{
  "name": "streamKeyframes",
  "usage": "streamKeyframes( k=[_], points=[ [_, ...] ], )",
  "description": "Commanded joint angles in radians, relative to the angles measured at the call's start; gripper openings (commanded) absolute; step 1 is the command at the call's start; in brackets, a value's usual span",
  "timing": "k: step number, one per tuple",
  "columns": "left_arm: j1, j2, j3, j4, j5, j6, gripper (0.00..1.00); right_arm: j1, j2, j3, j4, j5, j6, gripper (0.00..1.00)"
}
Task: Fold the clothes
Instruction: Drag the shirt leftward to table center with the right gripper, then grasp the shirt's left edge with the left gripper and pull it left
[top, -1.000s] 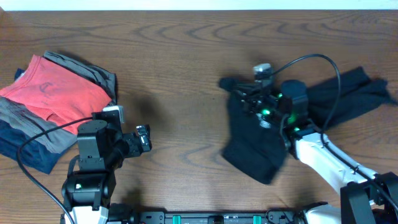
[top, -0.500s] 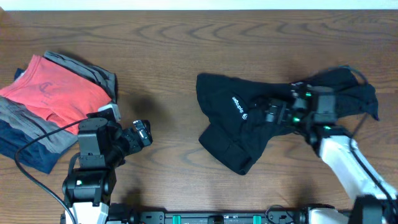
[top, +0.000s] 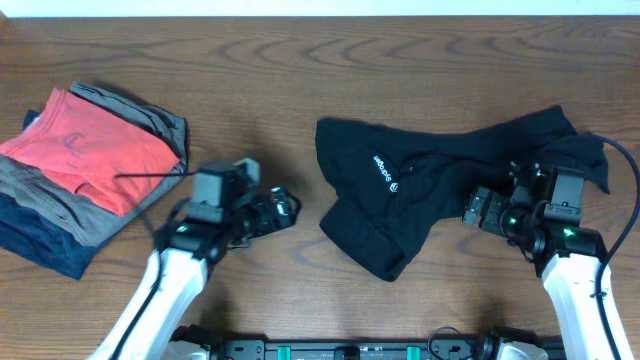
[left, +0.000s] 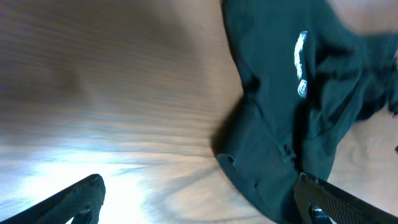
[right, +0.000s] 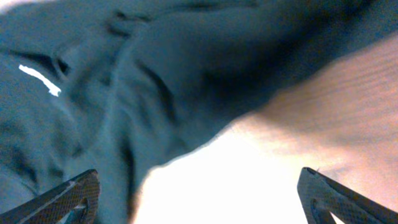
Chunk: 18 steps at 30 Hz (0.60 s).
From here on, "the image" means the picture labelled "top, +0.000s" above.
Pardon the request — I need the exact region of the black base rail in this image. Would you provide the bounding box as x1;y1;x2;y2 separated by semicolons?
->
159;324;569;360

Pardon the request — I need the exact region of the grey folded t-shirt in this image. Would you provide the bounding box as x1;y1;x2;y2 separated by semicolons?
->
1;82;188;247

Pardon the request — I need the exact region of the navy folded t-shirt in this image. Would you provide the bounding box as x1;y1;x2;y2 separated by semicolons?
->
0;109;106;281

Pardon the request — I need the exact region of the black t-shirt with logo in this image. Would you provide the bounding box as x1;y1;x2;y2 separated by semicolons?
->
315;106;609;282

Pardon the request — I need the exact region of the red folded t-shirt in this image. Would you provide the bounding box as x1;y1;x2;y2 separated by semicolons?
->
1;88;179;216

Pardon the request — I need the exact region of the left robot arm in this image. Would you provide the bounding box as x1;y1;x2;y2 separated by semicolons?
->
92;158;302;359

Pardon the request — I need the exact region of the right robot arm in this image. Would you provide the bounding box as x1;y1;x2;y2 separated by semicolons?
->
463;164;633;359

